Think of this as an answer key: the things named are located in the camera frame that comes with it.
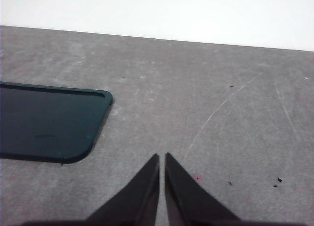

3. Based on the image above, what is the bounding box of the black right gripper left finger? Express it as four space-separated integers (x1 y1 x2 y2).
22 153 160 226

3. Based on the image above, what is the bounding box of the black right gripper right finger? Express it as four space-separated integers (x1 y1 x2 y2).
164 152 314 226

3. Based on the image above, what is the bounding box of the dark green rectangular tray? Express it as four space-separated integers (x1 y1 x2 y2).
0 81 113 164

